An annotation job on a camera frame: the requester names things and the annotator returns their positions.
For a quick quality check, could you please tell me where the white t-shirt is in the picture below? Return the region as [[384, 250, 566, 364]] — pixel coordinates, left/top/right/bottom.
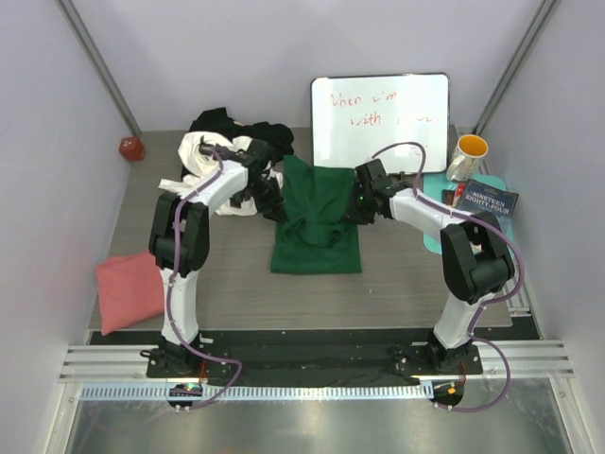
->
[[158, 131, 271, 217]]

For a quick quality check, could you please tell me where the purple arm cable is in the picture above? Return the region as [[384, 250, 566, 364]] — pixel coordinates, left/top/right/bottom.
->
[[371, 141, 527, 412], [164, 148, 243, 410]]

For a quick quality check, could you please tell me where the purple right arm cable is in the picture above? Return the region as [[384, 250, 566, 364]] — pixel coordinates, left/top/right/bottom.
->
[[371, 141, 527, 412]]

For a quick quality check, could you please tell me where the small red cube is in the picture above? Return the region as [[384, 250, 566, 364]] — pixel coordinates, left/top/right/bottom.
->
[[118, 136, 146, 162]]

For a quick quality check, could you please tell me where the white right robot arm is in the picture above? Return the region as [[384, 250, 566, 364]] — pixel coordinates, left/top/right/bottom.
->
[[345, 159, 516, 374]]

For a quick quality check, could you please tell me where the Nineteen Eighty-Four book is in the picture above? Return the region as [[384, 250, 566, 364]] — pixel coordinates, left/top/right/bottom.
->
[[456, 179, 519, 230]]

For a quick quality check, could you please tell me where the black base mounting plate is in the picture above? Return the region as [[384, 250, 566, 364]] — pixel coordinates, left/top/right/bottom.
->
[[140, 328, 483, 387]]

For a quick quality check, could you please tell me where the white mug orange inside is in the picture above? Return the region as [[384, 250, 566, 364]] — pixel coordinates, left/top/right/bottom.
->
[[446, 134, 489, 182]]

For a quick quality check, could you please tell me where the white slotted cable duct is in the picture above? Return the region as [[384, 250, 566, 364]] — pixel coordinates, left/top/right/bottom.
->
[[80, 382, 434, 402]]

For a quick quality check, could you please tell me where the green t-shirt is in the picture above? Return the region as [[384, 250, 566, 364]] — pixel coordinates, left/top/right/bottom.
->
[[270, 156, 362, 275]]

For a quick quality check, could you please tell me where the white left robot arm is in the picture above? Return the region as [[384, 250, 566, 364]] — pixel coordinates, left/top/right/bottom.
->
[[148, 131, 287, 377]]

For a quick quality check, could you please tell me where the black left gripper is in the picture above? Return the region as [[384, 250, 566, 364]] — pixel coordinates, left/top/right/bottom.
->
[[245, 176, 288, 224]]

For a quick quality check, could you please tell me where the aluminium frame rail front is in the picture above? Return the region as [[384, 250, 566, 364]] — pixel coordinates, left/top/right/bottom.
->
[[60, 340, 575, 382]]

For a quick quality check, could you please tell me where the teal plastic mat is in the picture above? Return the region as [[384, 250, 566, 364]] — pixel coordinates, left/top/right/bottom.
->
[[423, 173, 507, 254]]

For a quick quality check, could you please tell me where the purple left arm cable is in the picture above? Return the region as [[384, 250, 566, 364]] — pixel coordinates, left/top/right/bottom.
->
[[164, 148, 243, 410]]

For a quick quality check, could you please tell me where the white dry-erase board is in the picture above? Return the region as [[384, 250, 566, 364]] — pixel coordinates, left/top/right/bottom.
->
[[311, 73, 450, 174]]

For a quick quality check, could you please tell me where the folded pink t-shirt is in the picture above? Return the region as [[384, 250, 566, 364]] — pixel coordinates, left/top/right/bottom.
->
[[95, 252, 164, 336]]

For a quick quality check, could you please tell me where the black t-shirt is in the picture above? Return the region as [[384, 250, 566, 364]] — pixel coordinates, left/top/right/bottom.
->
[[188, 107, 294, 164]]

